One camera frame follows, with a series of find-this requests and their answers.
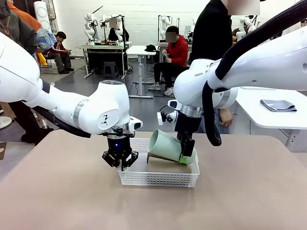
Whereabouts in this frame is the black sleeved left arm cable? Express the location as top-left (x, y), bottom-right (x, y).
top-left (33, 106), bottom-right (93, 138)

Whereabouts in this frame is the brown cardboard box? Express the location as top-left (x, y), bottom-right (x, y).
top-left (0, 102), bottom-right (17, 118)

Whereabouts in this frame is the blue patterned cloth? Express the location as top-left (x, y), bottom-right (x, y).
top-left (35, 26), bottom-right (58, 52)

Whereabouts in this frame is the person in orange jacket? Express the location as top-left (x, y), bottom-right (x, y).
top-left (7, 0), bottom-right (43, 32)

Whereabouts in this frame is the black sleeved arm cable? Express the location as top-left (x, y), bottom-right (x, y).
top-left (33, 106), bottom-right (93, 138)
top-left (201, 0), bottom-right (307, 147)

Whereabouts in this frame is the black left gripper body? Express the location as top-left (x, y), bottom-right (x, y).
top-left (106, 136), bottom-right (132, 167)

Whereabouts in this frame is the light green cup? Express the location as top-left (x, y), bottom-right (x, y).
top-left (149, 128), bottom-right (198, 165)

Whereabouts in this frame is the person's left hand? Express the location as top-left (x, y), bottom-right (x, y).
top-left (219, 108), bottom-right (234, 127)

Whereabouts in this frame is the white standing table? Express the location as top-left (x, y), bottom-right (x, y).
top-left (126, 45), bottom-right (159, 99)

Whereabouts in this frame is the white perforated plastic basket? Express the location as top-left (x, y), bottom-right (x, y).
top-left (117, 138), bottom-right (201, 188)

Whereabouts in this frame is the black sleeved right arm cable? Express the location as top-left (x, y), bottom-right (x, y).
top-left (201, 0), bottom-right (307, 147)

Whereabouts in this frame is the person in grey jacket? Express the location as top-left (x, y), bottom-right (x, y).
top-left (0, 0), bottom-right (56, 146)

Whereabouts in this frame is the person in red hoodie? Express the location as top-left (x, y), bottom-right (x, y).
top-left (147, 25), bottom-right (189, 96)

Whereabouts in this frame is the seated person in black top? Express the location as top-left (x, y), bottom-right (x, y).
top-left (107, 18), bottom-right (130, 43)

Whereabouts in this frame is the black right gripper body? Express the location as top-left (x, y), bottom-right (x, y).
top-left (174, 111), bottom-right (202, 139)

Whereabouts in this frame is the white rounded side table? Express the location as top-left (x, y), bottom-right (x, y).
top-left (234, 86), bottom-right (307, 153)

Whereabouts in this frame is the seated person in maroon jacket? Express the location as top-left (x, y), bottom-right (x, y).
top-left (42, 31), bottom-right (75, 74)

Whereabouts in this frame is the grey folded cloth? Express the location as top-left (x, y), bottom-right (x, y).
top-left (260, 99), bottom-right (297, 113)

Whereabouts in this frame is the white round fan base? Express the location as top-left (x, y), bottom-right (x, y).
top-left (0, 116), bottom-right (12, 130)

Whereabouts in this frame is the yellow plastic chair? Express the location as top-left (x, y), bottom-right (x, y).
top-left (37, 52), bottom-right (48, 67)

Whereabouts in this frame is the grey plastic stool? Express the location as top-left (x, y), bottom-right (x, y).
top-left (103, 61), bottom-right (119, 79)

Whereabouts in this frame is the person in black shirt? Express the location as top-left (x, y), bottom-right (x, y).
top-left (189, 0), bottom-right (261, 135)

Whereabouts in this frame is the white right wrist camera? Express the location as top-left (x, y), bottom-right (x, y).
top-left (157, 110), bottom-right (174, 126)

